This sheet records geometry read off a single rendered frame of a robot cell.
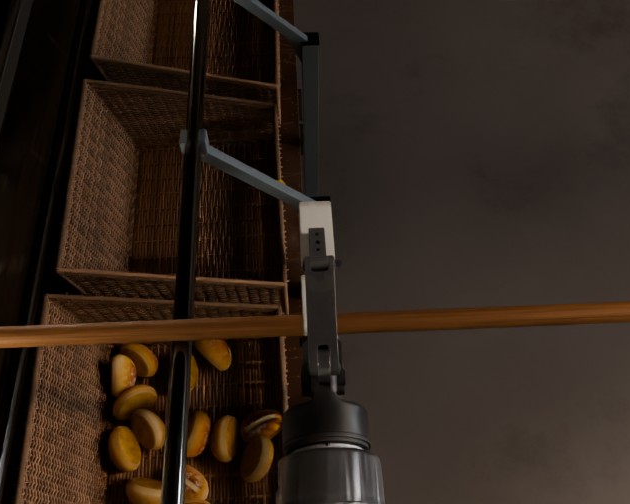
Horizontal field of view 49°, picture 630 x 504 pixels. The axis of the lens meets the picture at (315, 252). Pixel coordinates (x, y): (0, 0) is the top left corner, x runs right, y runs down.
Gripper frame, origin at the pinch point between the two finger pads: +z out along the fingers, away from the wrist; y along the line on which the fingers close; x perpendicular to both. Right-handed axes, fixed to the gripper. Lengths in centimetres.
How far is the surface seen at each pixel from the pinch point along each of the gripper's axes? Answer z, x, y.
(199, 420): 11, -24, 84
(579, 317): 5.1, 37.5, 28.9
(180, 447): -9.6, -18.1, 31.7
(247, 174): 43, -10, 42
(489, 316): 5.7, 24.8, 28.5
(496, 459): 16, 55, 149
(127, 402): 16, -39, 84
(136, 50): 122, -46, 82
